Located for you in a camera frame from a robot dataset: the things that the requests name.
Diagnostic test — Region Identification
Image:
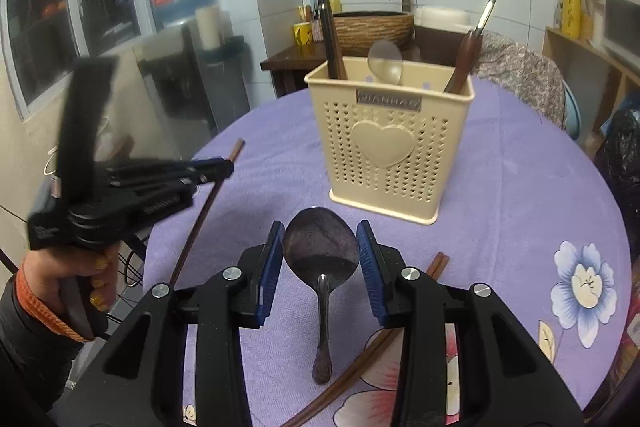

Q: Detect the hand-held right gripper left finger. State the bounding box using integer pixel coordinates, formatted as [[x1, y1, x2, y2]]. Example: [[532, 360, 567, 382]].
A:
[[62, 220, 286, 427]]

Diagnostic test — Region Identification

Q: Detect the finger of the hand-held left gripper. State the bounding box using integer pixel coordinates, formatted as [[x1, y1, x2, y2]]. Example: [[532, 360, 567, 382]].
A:
[[117, 181, 198, 220], [107, 158, 235, 190]]

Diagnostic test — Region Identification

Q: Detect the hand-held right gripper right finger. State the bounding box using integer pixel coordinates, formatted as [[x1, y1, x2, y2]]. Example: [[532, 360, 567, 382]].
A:
[[356, 219, 586, 427]]

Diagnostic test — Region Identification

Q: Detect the brown wooden chopstick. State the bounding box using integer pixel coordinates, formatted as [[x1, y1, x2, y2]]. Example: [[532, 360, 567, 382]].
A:
[[285, 251, 446, 427], [292, 254, 452, 427], [169, 138, 247, 289]]

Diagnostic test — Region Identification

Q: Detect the large metal serving spoon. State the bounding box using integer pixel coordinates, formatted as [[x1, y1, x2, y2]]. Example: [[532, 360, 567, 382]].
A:
[[282, 206, 360, 385]]

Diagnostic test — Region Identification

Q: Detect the beige perforated utensil holder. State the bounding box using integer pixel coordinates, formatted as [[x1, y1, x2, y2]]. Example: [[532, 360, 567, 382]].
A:
[[305, 57, 476, 225]]

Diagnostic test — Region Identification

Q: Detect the thin black chopstick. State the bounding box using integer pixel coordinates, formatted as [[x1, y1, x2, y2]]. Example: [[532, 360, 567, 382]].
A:
[[316, 0, 340, 80]]

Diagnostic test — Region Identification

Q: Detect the dark wooden spoon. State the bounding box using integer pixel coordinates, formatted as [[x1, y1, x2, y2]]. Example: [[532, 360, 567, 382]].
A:
[[442, 29, 483, 95]]

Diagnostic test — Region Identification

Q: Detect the person's left forearm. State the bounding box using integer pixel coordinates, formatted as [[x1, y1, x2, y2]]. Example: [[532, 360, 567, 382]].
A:
[[0, 269, 88, 413]]

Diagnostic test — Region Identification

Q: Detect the person's left hand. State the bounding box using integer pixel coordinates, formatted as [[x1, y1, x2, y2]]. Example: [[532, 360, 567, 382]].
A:
[[21, 242, 119, 312]]

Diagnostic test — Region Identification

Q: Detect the small wooden stool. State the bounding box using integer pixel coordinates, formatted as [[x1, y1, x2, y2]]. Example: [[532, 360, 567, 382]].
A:
[[105, 134, 136, 165]]

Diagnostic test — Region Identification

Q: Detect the dark water dispenser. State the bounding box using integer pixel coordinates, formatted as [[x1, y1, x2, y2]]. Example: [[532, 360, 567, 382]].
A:
[[132, 24, 251, 142]]

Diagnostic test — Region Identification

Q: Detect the sliding window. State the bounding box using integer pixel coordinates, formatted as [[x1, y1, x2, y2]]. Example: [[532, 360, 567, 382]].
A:
[[0, 0, 156, 122]]

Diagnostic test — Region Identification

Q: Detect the dark wooden cabinet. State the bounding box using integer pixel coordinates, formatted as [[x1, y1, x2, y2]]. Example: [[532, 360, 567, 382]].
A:
[[260, 27, 481, 100]]

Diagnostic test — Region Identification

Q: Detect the white paper roll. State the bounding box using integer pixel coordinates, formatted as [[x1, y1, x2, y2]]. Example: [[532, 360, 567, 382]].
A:
[[195, 5, 223, 50]]

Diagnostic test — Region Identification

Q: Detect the purple floral tablecloth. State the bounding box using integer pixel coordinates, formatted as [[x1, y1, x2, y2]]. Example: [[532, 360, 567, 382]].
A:
[[142, 77, 633, 427]]

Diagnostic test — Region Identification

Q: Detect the yellow cup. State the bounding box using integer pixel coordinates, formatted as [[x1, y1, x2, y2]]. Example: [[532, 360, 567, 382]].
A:
[[292, 21, 314, 46]]

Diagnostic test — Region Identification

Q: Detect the dark brown chopstick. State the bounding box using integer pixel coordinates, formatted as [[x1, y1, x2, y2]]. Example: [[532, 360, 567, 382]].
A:
[[327, 0, 349, 80]]

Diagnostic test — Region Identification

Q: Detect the round metal spoon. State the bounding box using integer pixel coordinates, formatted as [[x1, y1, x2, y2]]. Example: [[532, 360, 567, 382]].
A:
[[367, 39, 403, 85]]

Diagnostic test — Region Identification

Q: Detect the brown patterned washbasin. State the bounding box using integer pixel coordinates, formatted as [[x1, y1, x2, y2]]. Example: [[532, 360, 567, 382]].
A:
[[332, 10, 416, 55]]

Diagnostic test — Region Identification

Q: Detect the floral patterned cloth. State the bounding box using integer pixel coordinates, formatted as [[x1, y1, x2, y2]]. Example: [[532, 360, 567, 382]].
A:
[[472, 32, 568, 130]]

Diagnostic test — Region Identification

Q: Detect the light blue plastic tub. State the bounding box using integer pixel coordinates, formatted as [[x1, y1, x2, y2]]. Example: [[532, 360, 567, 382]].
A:
[[562, 82, 582, 142]]

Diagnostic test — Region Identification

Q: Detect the red patterned cloth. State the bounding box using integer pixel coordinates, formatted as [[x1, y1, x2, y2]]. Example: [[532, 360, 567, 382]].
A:
[[617, 297, 640, 358]]

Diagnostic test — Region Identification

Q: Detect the black plastic bag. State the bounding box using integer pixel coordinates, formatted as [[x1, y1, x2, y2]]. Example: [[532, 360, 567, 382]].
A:
[[592, 107, 640, 228]]

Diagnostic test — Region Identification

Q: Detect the light wooden shelf unit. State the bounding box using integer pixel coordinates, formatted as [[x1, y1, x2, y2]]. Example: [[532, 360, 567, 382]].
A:
[[542, 26, 640, 158]]

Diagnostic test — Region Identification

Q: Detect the white microwave oven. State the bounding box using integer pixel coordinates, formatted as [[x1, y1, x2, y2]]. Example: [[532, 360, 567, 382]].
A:
[[602, 0, 640, 68]]

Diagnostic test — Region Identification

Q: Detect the black cable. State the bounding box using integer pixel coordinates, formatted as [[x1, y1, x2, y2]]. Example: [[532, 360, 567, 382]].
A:
[[112, 229, 148, 323]]

